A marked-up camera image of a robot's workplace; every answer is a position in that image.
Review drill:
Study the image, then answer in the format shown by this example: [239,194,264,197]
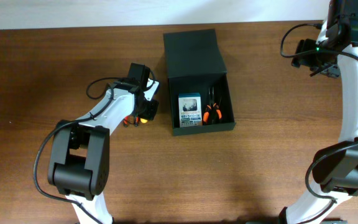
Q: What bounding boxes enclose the small red-handled pliers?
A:
[122,116,140,128]

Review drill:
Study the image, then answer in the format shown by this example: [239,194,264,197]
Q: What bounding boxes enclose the blue precision screwdriver set box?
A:
[178,93,203,128]

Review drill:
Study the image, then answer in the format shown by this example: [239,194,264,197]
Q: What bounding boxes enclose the orange black needle-nose pliers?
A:
[203,86,223,125]

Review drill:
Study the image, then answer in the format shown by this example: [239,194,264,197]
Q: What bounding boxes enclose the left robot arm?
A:
[47,63,159,223]

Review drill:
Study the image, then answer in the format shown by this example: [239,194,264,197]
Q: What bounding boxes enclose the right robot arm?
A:
[278,0,358,223]

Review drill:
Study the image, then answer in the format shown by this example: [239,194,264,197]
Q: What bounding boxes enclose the black open cardboard box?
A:
[163,29,236,136]

